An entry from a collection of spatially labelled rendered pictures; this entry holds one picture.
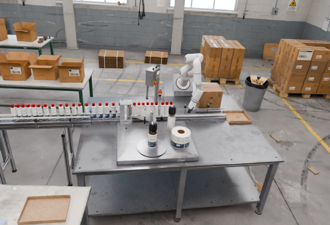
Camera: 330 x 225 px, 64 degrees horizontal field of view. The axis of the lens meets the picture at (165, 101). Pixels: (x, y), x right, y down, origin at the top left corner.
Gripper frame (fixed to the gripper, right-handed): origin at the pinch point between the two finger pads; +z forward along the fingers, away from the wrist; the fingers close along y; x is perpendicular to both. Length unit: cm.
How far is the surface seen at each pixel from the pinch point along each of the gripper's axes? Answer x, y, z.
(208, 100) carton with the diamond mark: 27.2, -19.5, -14.0
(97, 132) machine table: -99, 22, 48
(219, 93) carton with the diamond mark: 35.4, -19.3, -29.2
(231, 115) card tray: 60, -7, -10
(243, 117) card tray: 74, 0, -15
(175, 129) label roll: -29, 51, 2
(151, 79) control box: -61, 0, -23
